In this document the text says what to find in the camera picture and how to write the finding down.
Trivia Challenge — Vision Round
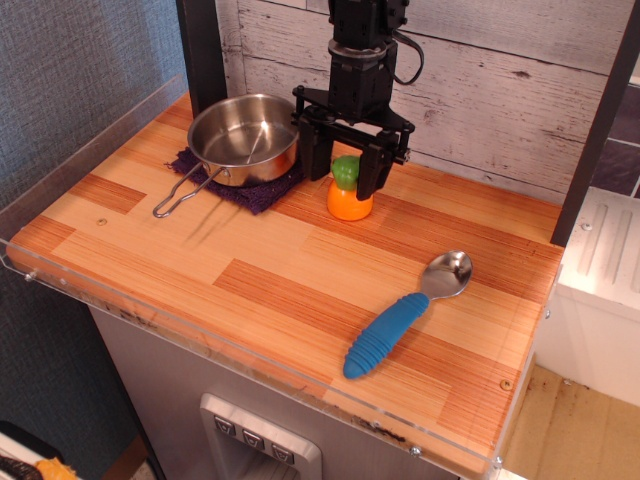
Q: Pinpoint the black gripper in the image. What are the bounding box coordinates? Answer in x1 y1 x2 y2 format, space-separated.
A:
293 42 415 201

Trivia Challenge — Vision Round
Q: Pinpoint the orange toy carrot green top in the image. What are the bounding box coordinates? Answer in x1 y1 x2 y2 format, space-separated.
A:
327 155 373 221

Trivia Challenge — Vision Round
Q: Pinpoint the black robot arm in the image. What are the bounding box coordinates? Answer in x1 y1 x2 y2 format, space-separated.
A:
293 1 421 201

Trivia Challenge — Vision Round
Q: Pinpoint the purple cloth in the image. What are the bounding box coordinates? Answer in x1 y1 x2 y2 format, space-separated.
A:
165 148 304 215

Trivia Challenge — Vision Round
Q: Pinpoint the clear acrylic table guard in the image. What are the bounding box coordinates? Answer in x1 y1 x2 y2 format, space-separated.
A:
1 96 562 479

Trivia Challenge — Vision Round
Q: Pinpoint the white toy appliance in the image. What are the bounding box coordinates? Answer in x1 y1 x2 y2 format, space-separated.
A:
534 188 639 405

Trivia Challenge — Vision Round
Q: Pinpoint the yellow toy at corner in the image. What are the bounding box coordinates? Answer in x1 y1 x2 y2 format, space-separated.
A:
35 458 79 480

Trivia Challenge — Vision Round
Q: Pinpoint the stainless steel pot with handle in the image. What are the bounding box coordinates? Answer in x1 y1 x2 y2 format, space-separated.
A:
153 94 298 218

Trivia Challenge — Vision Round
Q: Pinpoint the black cable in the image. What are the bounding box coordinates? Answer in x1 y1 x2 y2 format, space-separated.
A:
392 29 425 86

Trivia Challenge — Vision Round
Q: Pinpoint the blue handled metal spoon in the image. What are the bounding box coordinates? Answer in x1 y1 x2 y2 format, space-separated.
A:
343 250 473 380

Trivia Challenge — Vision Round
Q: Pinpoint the black vertical post left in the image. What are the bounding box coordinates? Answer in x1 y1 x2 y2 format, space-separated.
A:
176 0 228 117

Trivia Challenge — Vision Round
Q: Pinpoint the black vertical post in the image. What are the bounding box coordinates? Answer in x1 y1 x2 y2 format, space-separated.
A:
550 0 639 247
176 0 228 117

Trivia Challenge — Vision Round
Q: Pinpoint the black vertical post right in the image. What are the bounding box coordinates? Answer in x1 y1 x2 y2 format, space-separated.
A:
550 0 639 247

